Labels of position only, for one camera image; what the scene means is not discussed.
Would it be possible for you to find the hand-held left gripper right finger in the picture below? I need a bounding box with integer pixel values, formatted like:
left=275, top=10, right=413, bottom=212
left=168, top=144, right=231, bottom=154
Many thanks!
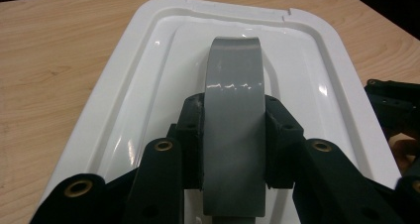
left=263, top=94, right=402, bottom=224

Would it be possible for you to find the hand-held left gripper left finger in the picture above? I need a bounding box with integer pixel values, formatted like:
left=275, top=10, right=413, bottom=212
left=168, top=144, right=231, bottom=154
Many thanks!
left=123, top=92, right=206, bottom=224

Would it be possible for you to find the white box lid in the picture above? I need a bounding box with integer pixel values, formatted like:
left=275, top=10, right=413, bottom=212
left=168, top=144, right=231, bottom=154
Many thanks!
left=39, top=0, right=402, bottom=224

